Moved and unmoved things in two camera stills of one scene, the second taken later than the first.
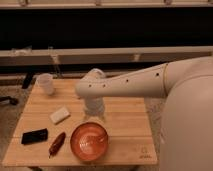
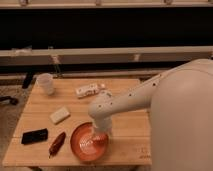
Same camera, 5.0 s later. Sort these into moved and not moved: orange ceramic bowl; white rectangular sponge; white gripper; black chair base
Moved: white gripper
Not moved: black chair base; orange ceramic bowl; white rectangular sponge
